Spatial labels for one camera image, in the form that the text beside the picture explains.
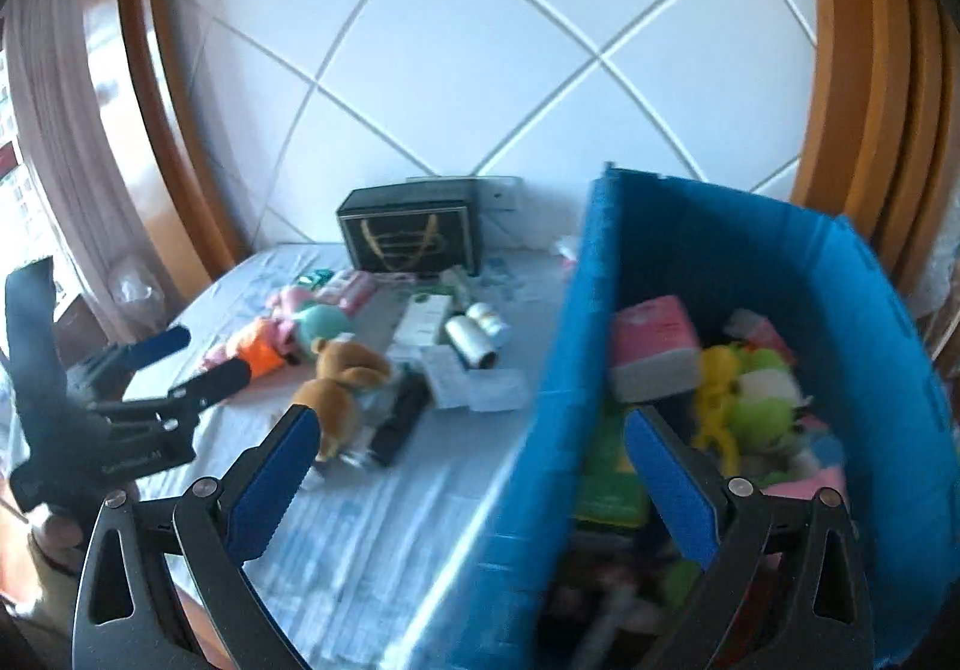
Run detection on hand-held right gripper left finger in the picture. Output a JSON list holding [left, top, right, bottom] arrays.
[[71, 404, 323, 670]]

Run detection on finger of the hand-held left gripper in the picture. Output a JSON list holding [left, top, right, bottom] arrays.
[[161, 359, 252, 416], [112, 325, 192, 371]]

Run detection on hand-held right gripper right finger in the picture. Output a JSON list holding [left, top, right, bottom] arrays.
[[624, 404, 877, 670]]

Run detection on orange and pink pig plush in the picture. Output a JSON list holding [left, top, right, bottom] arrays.
[[202, 317, 293, 378]]

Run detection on brown teddy bear plush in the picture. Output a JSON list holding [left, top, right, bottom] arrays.
[[291, 338, 392, 465]]

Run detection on black garbage bag roll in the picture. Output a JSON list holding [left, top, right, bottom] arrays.
[[367, 374, 432, 467]]

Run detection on blue plastic storage container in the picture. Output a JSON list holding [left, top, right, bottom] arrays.
[[409, 164, 957, 670]]

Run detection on person's left hand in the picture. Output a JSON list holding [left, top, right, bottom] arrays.
[[30, 511, 87, 570]]

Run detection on flat green packet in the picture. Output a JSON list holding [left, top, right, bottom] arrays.
[[574, 445, 653, 528]]

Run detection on pink plush toy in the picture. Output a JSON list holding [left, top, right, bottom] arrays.
[[266, 286, 316, 348]]

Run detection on yellow plush toy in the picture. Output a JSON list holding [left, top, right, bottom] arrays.
[[691, 344, 743, 468]]

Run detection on teal plush with pink ears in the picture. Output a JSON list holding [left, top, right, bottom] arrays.
[[294, 302, 357, 360]]

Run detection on light blue bed sheet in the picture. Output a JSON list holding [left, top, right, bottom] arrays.
[[120, 242, 578, 670]]

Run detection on green frog plush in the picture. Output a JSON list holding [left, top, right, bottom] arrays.
[[731, 347, 807, 461]]

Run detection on pink tissue pack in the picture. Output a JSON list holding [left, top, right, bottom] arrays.
[[607, 295, 702, 405]]

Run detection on pink wrapped packet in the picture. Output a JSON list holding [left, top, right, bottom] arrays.
[[315, 269, 417, 311]]

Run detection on white paper packet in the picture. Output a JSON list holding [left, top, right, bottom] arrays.
[[469, 370, 526, 412]]

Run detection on pale pink curtain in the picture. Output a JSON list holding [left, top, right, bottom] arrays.
[[0, 0, 188, 341]]

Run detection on green and white box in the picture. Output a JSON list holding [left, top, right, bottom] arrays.
[[391, 291, 458, 348]]

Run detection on black gift bag gold print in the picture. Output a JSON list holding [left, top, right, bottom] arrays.
[[335, 179, 485, 277]]

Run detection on white plastic bottle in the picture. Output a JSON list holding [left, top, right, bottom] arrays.
[[465, 301, 511, 345]]

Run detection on wooden framed white headboard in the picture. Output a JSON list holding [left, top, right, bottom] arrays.
[[79, 0, 957, 296]]

